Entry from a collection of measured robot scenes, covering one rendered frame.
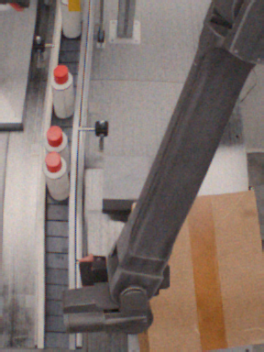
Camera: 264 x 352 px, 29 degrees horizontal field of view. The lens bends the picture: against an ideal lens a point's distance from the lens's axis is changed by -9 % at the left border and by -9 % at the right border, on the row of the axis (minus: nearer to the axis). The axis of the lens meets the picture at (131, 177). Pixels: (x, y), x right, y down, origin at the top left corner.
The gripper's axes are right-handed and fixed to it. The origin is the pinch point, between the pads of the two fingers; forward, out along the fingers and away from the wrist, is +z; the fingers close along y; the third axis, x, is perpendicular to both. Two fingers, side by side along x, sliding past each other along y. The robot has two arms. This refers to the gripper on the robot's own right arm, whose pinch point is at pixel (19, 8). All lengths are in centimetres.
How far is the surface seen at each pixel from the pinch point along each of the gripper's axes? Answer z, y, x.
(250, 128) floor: 106, -15, 89
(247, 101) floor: 107, -29, 89
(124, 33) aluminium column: 23.5, -8.4, 26.6
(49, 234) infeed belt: 19, 49, 9
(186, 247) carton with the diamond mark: -5, 57, 35
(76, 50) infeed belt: 19.9, 0.2, 13.5
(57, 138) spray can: -1.0, 34.5, 11.4
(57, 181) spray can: 5.4, 41.3, 11.4
